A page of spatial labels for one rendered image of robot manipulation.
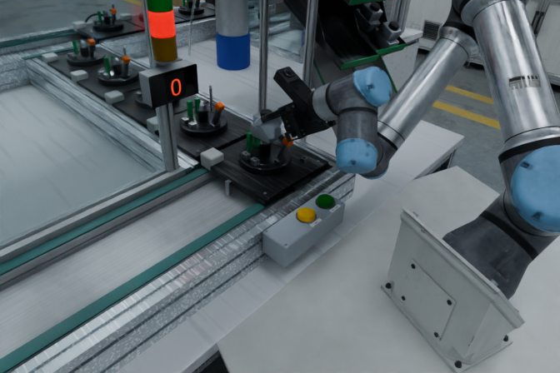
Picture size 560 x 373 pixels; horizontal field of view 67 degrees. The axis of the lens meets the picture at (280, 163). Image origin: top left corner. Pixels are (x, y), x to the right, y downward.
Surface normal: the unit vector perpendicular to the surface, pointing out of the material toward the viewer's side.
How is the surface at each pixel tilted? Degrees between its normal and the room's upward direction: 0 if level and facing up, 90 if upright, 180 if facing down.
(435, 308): 90
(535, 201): 53
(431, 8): 90
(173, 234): 0
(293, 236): 0
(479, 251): 26
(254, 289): 0
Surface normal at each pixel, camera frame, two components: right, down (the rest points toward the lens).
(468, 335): -0.89, 0.22
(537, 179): -0.35, -0.13
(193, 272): 0.04, -0.83
